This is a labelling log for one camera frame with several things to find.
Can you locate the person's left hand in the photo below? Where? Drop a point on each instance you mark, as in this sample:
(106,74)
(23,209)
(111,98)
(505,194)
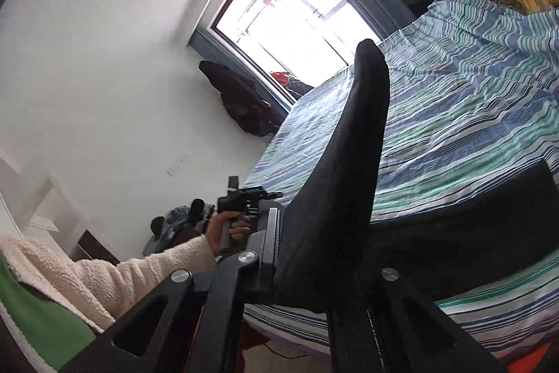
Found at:
(230,225)

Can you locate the dark hanging jacket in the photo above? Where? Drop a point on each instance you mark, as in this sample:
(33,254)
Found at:
(242,101)

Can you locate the window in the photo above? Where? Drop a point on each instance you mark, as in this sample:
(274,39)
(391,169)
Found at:
(310,40)

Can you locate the black pants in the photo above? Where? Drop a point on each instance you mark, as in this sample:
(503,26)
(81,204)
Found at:
(329,254)

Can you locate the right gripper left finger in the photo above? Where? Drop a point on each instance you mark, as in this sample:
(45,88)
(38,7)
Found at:
(190,322)

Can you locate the clothes pile on chair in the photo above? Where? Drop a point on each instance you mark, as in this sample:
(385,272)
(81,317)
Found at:
(179,225)

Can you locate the green shirt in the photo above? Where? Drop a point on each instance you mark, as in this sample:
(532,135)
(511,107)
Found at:
(56,334)

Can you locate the red clothes by window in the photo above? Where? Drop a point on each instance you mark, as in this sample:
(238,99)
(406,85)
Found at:
(294,86)

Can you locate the striped bed sheet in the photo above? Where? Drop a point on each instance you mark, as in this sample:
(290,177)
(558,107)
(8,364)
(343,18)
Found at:
(474,100)

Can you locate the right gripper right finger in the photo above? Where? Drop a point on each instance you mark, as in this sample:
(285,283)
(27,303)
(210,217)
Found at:
(382,323)

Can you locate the white fleece left forearm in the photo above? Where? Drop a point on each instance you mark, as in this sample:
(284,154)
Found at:
(96,290)

